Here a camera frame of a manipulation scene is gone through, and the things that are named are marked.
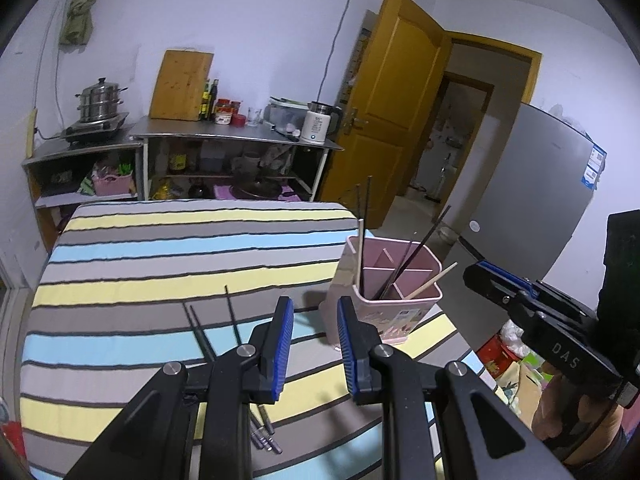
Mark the steel steamer pot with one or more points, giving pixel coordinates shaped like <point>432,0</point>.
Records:
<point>100,102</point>

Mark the silver refrigerator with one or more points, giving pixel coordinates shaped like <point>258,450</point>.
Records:
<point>530,190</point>

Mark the red round container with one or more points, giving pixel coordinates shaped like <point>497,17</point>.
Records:
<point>239,121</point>

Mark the person's right hand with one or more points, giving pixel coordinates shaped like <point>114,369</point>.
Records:
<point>550,410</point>

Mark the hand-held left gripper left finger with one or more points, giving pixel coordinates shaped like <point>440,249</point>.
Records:
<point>282,345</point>

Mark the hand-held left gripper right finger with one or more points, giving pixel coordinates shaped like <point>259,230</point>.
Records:
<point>347,345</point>

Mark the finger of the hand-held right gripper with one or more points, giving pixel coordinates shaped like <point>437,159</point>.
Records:
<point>506,274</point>
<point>495,290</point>

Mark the dark oil bottle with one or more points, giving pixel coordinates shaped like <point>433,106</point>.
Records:
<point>214,102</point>

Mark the silver cooktop stove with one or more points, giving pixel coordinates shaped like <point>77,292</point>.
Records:
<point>95,129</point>

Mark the grey plastic storage box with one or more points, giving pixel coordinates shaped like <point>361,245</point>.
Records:
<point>285,115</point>

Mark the green hanging curtain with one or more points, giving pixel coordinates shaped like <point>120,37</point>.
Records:
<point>80,5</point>

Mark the pile of plastic bags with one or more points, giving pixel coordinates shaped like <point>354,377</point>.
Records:
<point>510,365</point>

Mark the yellow label sauce bottle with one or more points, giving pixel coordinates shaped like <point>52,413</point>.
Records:
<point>205,105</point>

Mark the wooden cutting board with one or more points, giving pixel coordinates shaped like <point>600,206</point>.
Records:
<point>181,85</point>

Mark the pink plastic basket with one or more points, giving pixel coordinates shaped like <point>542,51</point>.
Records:
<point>114,184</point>

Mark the dark metal wok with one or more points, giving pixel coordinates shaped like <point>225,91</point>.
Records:
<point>256,190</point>

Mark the yellow wooden door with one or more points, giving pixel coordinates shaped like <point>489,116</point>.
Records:
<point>395,100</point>

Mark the striped tablecloth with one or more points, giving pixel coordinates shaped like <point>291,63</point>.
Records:
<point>150,270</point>

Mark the white electric kettle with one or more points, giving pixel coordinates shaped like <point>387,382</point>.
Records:
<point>315,127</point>

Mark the yellow door frame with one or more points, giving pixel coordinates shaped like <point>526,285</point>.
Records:
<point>520,60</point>

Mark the pink plastic utensil holder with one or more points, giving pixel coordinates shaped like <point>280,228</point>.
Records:
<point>350,315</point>

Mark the beige power strip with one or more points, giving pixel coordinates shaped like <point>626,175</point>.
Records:
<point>33,132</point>

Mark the steel counter table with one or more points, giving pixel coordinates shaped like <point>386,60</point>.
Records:
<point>225,132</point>

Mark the clear drinking glass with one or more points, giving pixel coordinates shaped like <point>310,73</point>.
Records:
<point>255,117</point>

